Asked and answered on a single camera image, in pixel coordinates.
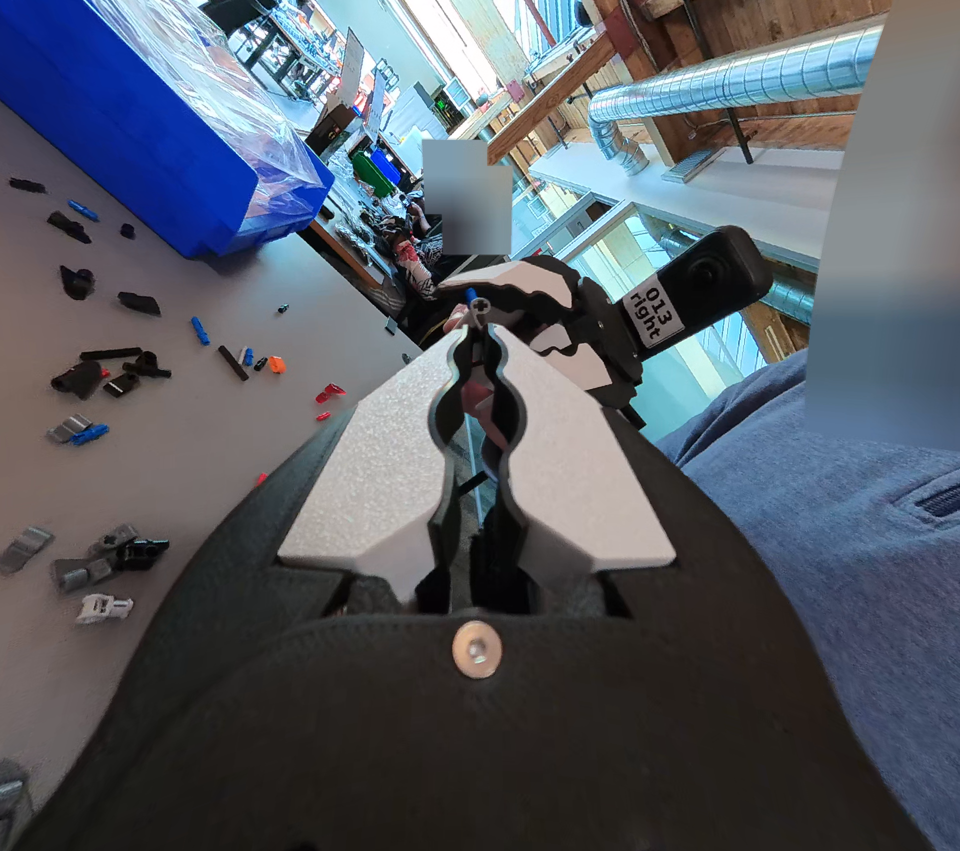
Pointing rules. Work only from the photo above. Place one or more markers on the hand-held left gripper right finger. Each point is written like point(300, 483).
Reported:
point(585, 483)

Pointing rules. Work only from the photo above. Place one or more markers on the black lego axle pin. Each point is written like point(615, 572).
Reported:
point(150, 371)

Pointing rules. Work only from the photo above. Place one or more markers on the black lego axle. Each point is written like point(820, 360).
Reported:
point(233, 362)

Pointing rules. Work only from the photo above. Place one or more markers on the white lego connector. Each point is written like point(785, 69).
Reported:
point(105, 607)

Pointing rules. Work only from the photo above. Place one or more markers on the blue storage bin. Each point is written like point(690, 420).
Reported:
point(112, 138)

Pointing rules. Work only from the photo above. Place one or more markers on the black lego connector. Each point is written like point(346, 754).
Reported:
point(148, 360)
point(142, 551)

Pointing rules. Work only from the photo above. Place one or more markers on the black office chair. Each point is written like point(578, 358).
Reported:
point(240, 3)

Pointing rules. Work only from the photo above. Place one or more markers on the black lego wedge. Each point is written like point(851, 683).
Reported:
point(140, 303)

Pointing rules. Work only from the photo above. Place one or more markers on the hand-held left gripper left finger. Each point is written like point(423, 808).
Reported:
point(375, 476)

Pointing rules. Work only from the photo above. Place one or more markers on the small silver air duct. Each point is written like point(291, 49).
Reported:
point(787, 300)

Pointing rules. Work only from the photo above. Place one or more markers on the green storage bin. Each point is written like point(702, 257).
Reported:
point(367, 168)

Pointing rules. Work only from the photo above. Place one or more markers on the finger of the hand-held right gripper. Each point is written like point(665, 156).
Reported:
point(592, 371)
point(480, 281)

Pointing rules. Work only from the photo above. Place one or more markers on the black lego piece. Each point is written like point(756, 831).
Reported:
point(76, 281)
point(69, 227)

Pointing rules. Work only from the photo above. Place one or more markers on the grey lego piece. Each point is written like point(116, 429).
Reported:
point(11, 791)
point(81, 575)

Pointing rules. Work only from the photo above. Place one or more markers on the black lego beam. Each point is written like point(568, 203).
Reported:
point(111, 354)

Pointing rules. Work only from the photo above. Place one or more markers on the black lego panel red pin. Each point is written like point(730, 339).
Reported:
point(75, 378)

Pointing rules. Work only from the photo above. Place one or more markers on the clear plastic bags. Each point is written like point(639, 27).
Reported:
point(187, 41)

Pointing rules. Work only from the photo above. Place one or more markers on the dark grey lego connector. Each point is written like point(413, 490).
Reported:
point(112, 537)

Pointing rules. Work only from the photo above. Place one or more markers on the large silver air duct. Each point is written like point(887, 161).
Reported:
point(750, 71)

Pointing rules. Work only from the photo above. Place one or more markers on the long blue lego pin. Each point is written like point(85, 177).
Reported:
point(198, 331)

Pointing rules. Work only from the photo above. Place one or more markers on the orange lego piece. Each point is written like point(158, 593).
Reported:
point(277, 364)

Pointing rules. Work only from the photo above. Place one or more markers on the black lego brick with hole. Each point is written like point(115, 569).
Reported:
point(120, 384)

